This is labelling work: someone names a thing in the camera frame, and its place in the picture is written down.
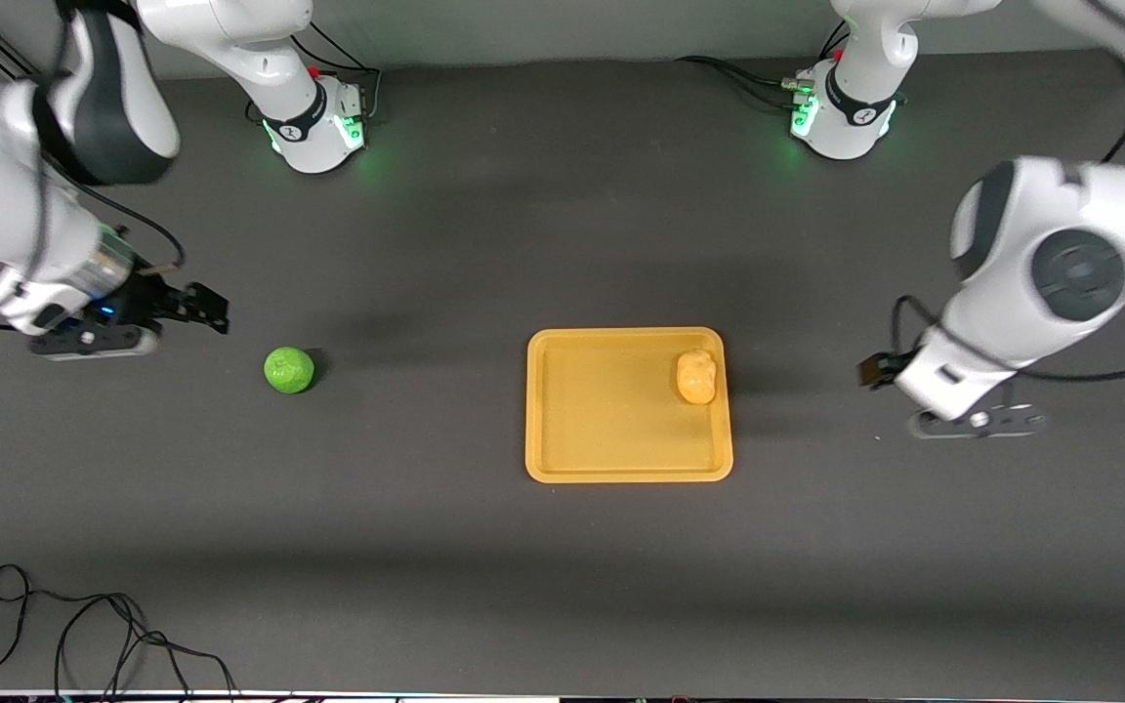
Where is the green apple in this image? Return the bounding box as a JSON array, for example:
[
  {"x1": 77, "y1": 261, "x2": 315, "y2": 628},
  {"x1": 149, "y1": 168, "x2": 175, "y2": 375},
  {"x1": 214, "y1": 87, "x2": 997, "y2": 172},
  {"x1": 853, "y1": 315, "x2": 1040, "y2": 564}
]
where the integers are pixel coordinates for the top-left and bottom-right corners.
[{"x1": 263, "y1": 346, "x2": 316, "y2": 395}]

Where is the yellow rectangular tray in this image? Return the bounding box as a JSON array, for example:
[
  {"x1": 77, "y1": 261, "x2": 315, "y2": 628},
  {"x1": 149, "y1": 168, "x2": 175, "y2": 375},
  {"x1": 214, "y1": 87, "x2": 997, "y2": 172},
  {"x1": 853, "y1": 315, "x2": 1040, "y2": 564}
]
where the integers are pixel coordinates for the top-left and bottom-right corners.
[{"x1": 524, "y1": 326, "x2": 735, "y2": 485}]

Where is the black base cable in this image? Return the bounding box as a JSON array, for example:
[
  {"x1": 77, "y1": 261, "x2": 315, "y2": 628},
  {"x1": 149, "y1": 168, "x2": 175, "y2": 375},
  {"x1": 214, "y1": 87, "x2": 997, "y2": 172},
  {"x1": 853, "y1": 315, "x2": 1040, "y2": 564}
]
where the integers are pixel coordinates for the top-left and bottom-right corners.
[
  {"x1": 245, "y1": 18, "x2": 384, "y2": 126},
  {"x1": 675, "y1": 18, "x2": 852, "y2": 110}
]

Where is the dark grey table mat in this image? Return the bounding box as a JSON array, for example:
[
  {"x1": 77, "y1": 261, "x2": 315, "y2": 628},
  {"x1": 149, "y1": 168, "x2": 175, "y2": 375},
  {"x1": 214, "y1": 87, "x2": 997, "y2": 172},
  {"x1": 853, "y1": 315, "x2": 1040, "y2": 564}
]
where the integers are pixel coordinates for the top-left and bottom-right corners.
[{"x1": 0, "y1": 37, "x2": 1125, "y2": 700}]

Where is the black right base cable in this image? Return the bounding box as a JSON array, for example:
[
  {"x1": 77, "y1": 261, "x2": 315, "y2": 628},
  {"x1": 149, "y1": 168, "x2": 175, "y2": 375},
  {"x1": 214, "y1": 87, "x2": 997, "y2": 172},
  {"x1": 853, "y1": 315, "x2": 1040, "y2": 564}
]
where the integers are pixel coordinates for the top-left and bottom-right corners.
[{"x1": 245, "y1": 18, "x2": 384, "y2": 126}]

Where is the yellow potato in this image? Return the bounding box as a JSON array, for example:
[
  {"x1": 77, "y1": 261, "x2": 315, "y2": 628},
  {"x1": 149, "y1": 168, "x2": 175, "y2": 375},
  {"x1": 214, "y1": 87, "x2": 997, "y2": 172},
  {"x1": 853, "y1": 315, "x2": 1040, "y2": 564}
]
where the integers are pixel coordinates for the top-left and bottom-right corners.
[{"x1": 675, "y1": 349, "x2": 719, "y2": 406}]

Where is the thin black looped cable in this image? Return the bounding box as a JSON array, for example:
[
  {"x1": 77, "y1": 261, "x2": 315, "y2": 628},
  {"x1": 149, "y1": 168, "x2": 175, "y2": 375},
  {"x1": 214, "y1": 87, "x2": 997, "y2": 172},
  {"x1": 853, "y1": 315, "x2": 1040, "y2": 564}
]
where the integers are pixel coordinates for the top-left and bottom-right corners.
[{"x1": 0, "y1": 563, "x2": 237, "y2": 701}]

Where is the black left base cable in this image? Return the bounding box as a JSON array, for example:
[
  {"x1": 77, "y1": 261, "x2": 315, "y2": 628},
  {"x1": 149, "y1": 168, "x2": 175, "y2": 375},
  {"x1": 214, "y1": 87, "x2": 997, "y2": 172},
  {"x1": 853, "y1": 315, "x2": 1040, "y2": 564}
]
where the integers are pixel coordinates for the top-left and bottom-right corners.
[{"x1": 675, "y1": 18, "x2": 852, "y2": 110}]

